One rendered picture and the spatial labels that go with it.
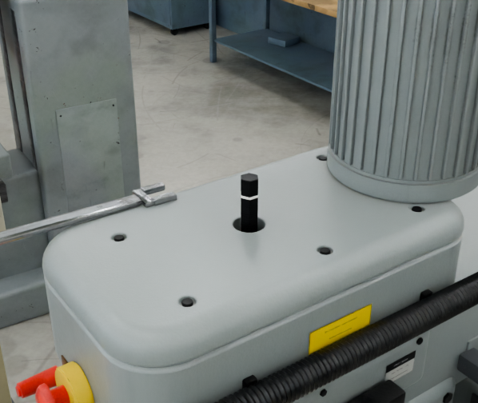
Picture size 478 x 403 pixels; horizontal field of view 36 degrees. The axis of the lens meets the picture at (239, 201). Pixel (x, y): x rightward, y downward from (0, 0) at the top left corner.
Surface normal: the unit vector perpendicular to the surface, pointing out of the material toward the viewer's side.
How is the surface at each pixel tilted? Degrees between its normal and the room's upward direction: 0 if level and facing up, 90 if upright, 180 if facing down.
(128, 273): 0
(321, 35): 90
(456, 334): 90
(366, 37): 90
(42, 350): 0
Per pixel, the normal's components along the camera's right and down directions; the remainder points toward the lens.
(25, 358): 0.00, -0.88
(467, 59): 0.36, 0.45
